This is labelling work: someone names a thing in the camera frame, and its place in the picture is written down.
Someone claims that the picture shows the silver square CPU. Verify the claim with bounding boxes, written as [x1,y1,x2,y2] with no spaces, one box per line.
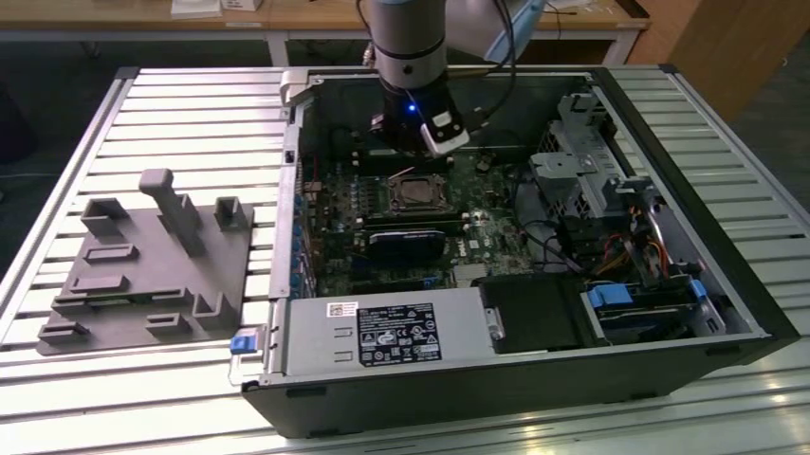
[402,182,443,209]

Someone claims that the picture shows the CPU socket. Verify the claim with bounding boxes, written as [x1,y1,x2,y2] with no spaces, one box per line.
[383,173,454,214]

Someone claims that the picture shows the grey metal drive cage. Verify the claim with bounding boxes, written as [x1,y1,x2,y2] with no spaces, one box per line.
[527,92,653,219]

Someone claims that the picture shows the brown wooden cabinet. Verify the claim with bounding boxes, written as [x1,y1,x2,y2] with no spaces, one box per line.
[631,0,810,124]

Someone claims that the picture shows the green motherboard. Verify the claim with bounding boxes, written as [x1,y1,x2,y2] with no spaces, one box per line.
[297,151,537,298]

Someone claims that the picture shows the black camera cable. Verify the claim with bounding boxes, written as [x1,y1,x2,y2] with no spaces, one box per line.
[467,0,527,129]

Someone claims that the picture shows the black plastic shroud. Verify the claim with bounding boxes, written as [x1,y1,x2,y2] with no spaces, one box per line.
[479,274,601,355]

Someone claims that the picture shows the wooden desk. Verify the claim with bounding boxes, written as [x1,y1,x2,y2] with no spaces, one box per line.
[0,0,650,65]

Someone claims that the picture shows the hard disk in blue carrier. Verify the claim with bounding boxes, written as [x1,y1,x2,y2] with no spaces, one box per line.
[581,279,710,345]

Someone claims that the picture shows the black open PC case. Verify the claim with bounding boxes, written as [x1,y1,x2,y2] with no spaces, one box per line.
[238,64,800,440]

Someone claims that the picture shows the silver chipset heatsink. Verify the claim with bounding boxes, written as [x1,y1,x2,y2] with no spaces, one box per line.
[454,264,490,287]

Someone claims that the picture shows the coloured power wire bundle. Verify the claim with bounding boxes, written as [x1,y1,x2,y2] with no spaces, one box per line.
[594,231,674,277]

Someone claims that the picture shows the grey plastic parts rack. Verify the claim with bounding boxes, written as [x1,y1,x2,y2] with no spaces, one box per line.
[36,168,258,356]

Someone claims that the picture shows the grey power supply unit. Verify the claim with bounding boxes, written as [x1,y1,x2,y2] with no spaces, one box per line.
[278,289,502,380]

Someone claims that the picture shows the blue case release latch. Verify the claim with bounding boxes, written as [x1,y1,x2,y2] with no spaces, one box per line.
[231,331,264,355]

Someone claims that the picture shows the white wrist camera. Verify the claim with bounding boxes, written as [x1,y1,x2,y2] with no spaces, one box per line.
[419,111,471,156]

